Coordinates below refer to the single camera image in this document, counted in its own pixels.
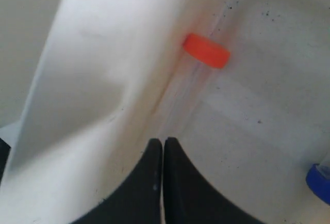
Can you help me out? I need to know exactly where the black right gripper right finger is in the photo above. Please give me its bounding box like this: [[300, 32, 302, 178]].
[[163, 137, 261, 223]]

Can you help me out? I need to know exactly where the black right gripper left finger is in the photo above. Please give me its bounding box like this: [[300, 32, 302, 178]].
[[74, 138, 162, 224]]

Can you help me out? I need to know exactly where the orange-capped clear tube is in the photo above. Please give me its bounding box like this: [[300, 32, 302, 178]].
[[158, 34, 230, 138]]

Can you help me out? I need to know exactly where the cream plastic bin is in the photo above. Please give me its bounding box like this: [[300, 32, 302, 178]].
[[1, 0, 329, 223]]

